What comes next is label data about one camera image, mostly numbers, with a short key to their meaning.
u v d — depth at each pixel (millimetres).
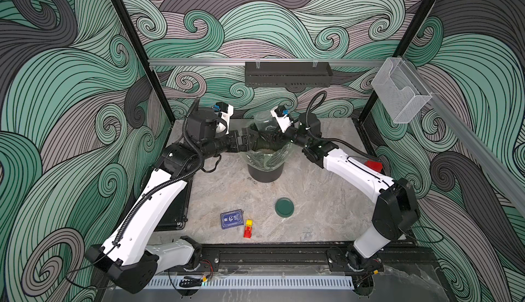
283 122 671
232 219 815
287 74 944
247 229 792
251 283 760
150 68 956
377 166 862
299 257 747
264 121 726
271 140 706
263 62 933
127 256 357
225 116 565
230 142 552
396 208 747
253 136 795
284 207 861
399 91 781
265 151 1006
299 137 669
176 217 777
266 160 777
